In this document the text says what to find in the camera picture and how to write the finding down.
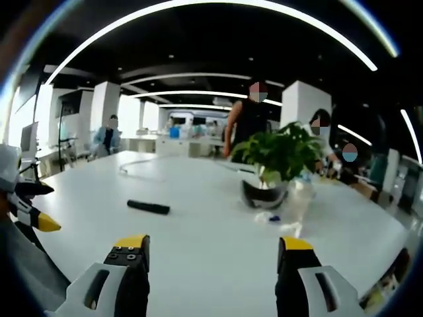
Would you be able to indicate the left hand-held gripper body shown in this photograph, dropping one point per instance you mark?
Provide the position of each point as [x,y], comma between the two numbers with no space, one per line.
[8,168]

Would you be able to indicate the black tripod stand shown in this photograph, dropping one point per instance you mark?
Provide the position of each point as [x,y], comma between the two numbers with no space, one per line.
[62,138]

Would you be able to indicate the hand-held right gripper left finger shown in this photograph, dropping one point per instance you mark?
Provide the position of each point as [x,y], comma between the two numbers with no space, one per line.
[109,280]

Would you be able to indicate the blue water jug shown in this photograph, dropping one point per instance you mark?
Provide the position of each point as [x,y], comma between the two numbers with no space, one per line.
[174,132]

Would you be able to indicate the white reception counter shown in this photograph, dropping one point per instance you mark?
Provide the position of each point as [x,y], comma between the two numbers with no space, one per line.
[175,145]

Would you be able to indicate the black marker pen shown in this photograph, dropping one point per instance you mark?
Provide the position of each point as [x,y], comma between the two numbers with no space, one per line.
[148,207]

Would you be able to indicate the blue bottle cap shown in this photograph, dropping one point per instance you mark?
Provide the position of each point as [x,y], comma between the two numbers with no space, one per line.
[274,218]

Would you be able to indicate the black and white plant pot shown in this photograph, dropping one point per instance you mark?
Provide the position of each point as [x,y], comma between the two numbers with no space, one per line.
[262,196]

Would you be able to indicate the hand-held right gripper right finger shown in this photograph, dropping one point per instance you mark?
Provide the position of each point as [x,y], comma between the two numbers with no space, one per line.
[307,280]

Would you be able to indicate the green potted plant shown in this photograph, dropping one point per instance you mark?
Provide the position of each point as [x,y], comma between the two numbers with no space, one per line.
[281,153]

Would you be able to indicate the clear plastic water bottle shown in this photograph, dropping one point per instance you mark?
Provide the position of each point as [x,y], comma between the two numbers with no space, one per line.
[302,201]

